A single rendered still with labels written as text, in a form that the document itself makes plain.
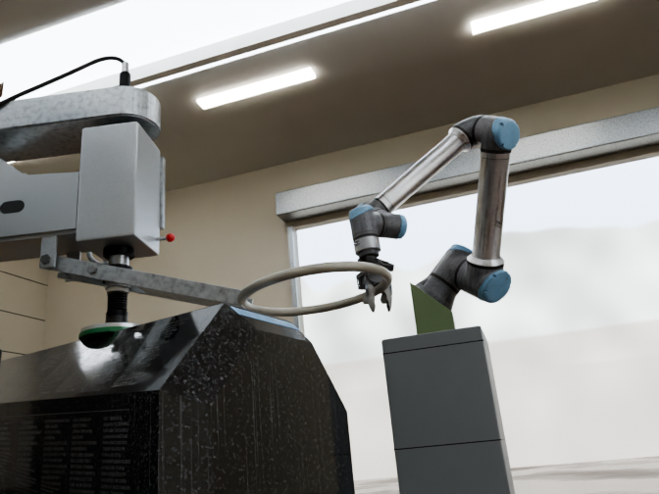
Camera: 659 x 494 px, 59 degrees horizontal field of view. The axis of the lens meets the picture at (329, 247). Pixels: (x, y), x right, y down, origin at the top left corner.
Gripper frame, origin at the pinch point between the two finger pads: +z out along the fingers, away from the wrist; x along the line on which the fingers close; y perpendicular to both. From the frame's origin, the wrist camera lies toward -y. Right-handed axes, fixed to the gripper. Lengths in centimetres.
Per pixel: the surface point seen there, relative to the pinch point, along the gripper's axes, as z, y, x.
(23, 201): -50, 38, 106
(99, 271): -23, 29, 84
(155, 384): 23, -23, 77
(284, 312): -5.6, 21.8, 25.2
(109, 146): -64, 21, 81
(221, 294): -8, 10, 51
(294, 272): -5.1, -18.9, 38.0
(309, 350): 13.0, -1.8, 28.9
